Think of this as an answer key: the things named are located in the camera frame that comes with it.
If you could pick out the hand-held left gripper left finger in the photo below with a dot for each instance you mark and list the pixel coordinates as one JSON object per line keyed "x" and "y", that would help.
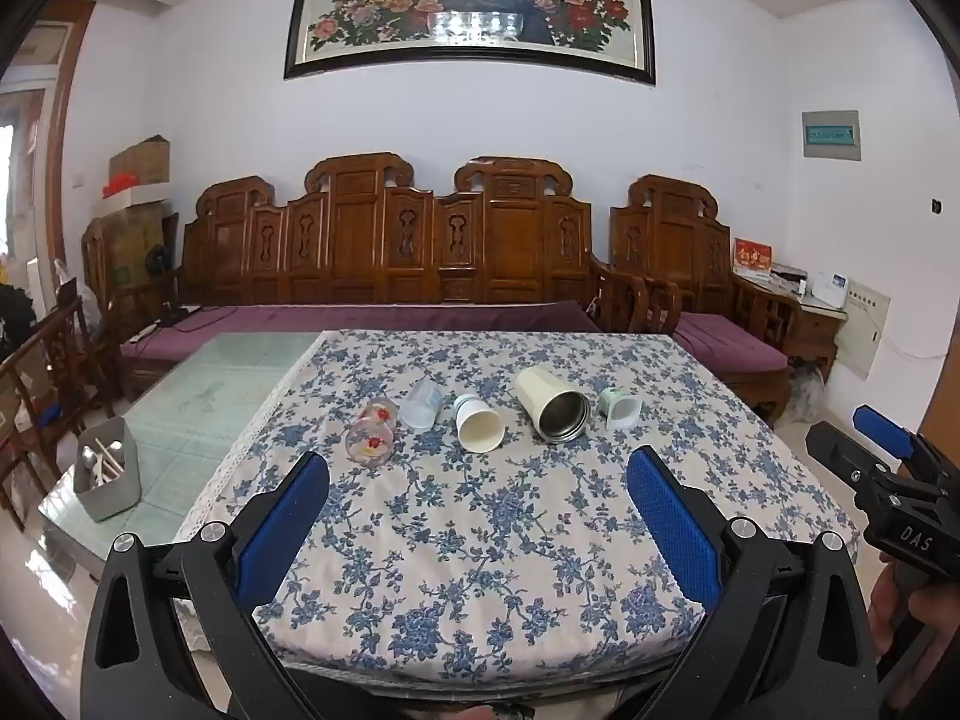
{"x": 285, "y": 529}

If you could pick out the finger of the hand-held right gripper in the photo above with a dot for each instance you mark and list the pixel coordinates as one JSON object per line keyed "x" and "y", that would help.
{"x": 879, "y": 429}
{"x": 840, "y": 454}

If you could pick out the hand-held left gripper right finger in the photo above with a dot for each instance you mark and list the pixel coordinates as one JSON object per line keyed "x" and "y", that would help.
{"x": 675, "y": 529}

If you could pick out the floral glass cup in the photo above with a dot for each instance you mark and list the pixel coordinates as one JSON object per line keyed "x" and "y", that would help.
{"x": 369, "y": 433}

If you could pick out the small green cup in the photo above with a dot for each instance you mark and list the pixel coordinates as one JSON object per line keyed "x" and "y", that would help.
{"x": 619, "y": 407}

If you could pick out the cream steel tumbler cup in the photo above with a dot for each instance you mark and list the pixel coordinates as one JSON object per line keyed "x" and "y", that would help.
{"x": 551, "y": 405}

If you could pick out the clear plastic cup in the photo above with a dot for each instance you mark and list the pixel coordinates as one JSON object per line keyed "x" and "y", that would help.
{"x": 420, "y": 406}

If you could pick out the white paper cup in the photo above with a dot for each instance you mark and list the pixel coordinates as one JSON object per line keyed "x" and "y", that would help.
{"x": 476, "y": 426}

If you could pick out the person's right hand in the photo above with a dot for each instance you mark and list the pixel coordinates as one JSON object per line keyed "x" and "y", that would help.
{"x": 890, "y": 607}

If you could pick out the clear plastic bag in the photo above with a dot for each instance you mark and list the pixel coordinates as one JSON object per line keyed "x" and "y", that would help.
{"x": 808, "y": 394}

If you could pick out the wooden side table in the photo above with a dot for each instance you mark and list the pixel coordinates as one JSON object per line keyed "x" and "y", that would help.
{"x": 814, "y": 330}

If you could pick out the green glass coffee table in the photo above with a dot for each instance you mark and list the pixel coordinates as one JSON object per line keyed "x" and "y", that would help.
{"x": 214, "y": 401}

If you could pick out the white tabletop device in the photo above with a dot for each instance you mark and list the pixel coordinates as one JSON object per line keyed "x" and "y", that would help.
{"x": 831, "y": 289}

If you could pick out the short purple seat cushion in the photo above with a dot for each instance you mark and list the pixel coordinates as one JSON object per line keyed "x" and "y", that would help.
{"x": 731, "y": 341}

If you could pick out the grey plastic basket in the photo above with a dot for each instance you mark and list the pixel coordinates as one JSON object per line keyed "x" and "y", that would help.
{"x": 112, "y": 491}

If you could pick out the stack of papers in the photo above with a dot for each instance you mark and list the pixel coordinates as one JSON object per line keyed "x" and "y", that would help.
{"x": 787, "y": 277}

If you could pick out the blue floral tablecloth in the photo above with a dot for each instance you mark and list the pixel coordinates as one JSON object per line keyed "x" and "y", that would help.
{"x": 487, "y": 540}

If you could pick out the white plastic utensils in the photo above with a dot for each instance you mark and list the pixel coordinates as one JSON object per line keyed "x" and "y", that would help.
{"x": 101, "y": 463}

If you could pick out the red greeting card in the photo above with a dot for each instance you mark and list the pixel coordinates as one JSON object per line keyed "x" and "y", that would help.
{"x": 752, "y": 255}

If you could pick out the long purple seat cushion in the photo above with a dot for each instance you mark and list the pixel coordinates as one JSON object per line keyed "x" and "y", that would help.
{"x": 360, "y": 317}

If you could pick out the black object on cushion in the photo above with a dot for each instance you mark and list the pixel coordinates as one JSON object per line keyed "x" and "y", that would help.
{"x": 176, "y": 313}

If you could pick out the carved wooden armchair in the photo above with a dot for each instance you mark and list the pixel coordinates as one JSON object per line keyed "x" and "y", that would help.
{"x": 675, "y": 240}

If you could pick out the wooden side chair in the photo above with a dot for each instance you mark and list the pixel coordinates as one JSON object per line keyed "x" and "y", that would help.
{"x": 52, "y": 375}

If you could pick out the long carved wooden sofa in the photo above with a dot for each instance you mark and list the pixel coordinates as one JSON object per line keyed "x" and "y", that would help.
{"x": 360, "y": 240}

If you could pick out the large brown cardboard box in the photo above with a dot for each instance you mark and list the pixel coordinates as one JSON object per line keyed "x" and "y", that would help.
{"x": 135, "y": 240}

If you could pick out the flat white box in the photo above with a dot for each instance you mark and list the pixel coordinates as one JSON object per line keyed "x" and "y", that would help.
{"x": 131, "y": 199}

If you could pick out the small brown cardboard box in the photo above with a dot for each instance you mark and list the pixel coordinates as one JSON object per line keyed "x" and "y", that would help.
{"x": 142, "y": 161}

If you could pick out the framed peacock flower painting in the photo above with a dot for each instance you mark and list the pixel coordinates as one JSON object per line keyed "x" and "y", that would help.
{"x": 469, "y": 4}

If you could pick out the beige wall panel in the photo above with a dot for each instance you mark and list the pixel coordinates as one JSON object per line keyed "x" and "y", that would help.
{"x": 862, "y": 330}

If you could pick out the grey wall electrical box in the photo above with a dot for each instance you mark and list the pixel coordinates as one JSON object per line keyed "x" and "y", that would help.
{"x": 830, "y": 133}

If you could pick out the wooden door frame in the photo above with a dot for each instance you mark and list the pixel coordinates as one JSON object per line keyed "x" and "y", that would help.
{"x": 64, "y": 142}

